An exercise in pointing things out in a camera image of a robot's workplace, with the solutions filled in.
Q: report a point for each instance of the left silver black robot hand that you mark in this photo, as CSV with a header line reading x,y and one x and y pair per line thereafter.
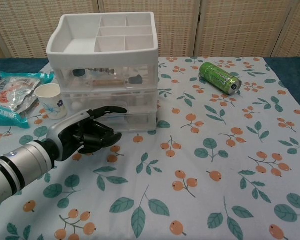
x,y
72,135

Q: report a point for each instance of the clear plastic container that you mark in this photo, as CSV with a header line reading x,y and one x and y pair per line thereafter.
x,y
140,120

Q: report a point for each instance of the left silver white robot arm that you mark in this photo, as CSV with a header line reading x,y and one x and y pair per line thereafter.
x,y
15,170

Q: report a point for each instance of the white clear drawer organizer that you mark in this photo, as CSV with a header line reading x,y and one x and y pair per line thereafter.
x,y
102,57

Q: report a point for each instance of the white paper cup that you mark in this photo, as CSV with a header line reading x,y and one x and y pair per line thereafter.
x,y
51,100

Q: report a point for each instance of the teal clear snack bag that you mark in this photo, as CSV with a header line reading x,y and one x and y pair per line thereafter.
x,y
7,100

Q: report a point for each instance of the floral leaf fruit tablecloth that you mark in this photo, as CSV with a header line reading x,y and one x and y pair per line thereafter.
x,y
190,162

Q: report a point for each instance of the green drink can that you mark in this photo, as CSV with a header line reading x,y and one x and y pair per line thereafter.
x,y
218,77

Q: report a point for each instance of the woven bamboo folding screen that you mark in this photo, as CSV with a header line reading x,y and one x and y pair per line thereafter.
x,y
227,27

